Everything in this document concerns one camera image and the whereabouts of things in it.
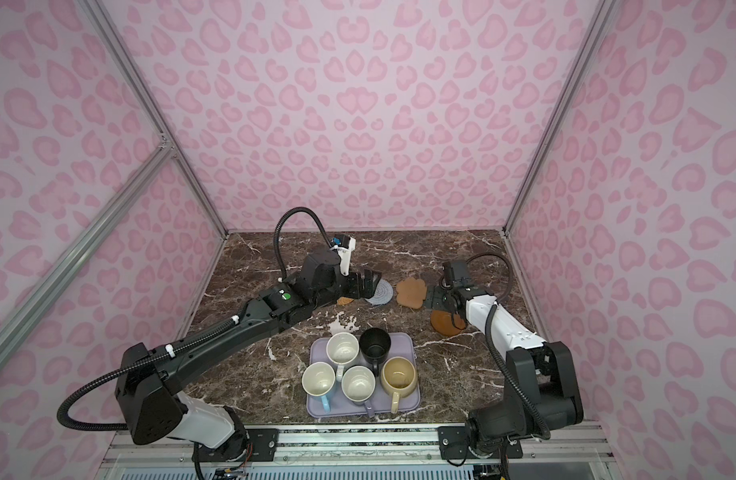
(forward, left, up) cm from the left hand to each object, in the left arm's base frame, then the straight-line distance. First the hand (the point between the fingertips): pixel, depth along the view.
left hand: (370, 268), depth 75 cm
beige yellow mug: (-19, -7, -25) cm, 32 cm away
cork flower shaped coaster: (+11, -13, -30) cm, 34 cm away
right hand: (+2, -21, -18) cm, 28 cm away
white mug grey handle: (-20, +4, -26) cm, 33 cm away
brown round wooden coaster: (-2, -23, -27) cm, 35 cm away
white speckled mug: (-10, +9, -25) cm, 29 cm away
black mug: (-10, -1, -24) cm, 26 cm away
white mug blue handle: (-19, +15, -23) cm, 33 cm away
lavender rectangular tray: (-25, +8, -27) cm, 37 cm away
